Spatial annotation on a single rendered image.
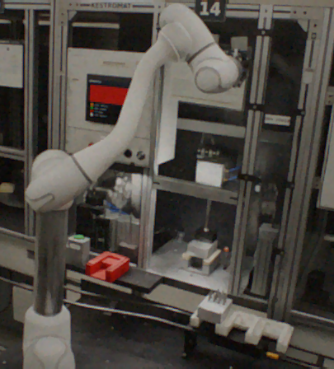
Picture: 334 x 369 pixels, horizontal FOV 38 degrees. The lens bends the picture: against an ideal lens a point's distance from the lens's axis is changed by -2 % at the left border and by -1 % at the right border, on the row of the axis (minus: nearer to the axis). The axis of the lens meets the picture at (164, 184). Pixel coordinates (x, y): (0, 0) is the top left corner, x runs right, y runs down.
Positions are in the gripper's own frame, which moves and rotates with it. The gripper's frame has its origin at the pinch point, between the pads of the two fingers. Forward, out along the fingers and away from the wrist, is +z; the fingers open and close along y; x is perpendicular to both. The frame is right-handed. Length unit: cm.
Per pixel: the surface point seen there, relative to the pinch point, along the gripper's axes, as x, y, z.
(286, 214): 15, 55, 1
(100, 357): -46, 107, -41
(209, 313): -7, 88, -23
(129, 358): -36, 108, -35
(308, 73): 19.9, 3.6, 5.9
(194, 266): -27, 90, 13
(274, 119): 8.8, 20.0, 4.4
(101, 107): -63, 17, 2
